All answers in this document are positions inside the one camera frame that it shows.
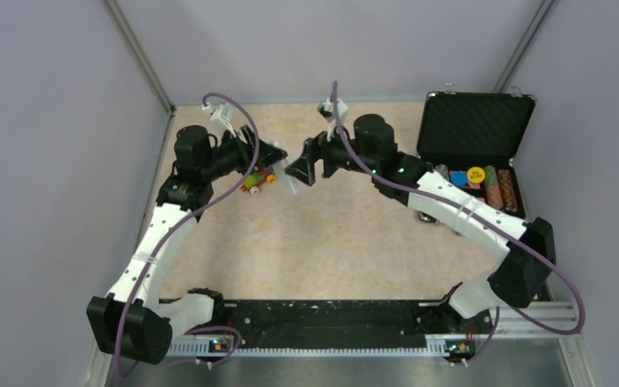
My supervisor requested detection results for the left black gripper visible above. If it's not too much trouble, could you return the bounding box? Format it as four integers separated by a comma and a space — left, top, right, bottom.
201, 124, 288, 181

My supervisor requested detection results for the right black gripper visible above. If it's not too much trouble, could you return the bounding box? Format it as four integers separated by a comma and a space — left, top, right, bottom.
285, 119, 378, 188

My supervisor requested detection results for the white remote control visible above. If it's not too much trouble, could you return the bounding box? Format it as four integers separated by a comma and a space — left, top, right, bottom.
272, 155, 299, 195

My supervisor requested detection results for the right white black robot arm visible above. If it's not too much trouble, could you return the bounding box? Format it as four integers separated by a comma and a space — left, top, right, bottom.
285, 114, 555, 332

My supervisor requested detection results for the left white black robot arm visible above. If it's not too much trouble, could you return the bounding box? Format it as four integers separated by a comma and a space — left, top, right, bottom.
86, 125, 288, 364

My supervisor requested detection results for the colourful toy brick car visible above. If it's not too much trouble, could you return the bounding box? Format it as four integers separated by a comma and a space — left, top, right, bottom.
240, 167, 276, 194

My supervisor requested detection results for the blue round chip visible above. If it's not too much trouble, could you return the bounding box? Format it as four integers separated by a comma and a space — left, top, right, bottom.
449, 171, 468, 188

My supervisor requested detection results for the black poker chip case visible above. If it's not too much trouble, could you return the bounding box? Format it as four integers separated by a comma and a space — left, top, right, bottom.
416, 91, 537, 218

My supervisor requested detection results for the yellow dealer button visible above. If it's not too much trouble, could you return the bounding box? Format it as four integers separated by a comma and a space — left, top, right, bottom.
466, 166, 486, 185

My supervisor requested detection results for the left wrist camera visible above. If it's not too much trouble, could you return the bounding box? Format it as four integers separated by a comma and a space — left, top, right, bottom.
201, 102, 238, 138

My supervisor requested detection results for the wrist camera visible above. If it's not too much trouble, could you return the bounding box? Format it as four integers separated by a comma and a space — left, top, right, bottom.
201, 102, 238, 138
317, 98, 348, 141

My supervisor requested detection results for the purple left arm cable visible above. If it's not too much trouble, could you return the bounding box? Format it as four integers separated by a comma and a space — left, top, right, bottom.
113, 93, 261, 381

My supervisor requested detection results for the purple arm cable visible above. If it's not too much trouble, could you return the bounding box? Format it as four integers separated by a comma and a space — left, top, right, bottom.
113, 93, 261, 381
330, 81, 587, 369

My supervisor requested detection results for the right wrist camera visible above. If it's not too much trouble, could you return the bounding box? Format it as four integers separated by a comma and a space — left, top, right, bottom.
317, 98, 348, 141

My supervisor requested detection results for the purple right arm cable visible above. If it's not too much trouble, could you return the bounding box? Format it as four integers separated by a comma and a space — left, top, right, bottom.
330, 81, 587, 369

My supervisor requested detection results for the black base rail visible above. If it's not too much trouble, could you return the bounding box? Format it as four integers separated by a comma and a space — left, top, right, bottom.
176, 298, 492, 352

